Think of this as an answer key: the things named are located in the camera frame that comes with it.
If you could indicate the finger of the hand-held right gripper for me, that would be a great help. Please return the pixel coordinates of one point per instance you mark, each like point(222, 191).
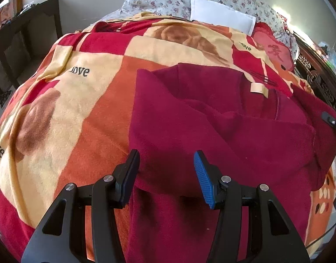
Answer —
point(332, 121)

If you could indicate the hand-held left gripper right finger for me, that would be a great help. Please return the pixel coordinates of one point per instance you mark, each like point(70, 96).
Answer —
point(203, 181)

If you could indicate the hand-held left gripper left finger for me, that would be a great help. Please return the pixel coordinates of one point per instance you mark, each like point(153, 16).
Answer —
point(131, 176)

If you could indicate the dark red sweater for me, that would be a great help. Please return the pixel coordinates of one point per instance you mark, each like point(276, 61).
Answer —
point(211, 120)

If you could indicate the carved wooden headboard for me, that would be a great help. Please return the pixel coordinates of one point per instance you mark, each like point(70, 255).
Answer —
point(315, 76)

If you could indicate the red heart-shaped cushion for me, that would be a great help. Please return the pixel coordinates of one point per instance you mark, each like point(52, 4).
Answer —
point(274, 50)

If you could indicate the red and yellow printed blanket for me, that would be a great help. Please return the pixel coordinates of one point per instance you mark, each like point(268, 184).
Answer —
point(75, 101)

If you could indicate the white pillow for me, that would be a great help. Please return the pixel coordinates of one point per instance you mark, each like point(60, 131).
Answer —
point(220, 15)

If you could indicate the dark wooden desk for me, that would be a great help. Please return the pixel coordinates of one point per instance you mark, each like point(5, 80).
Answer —
point(23, 30)

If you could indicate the orange printed cloth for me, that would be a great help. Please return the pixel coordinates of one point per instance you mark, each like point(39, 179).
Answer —
point(1, 17)

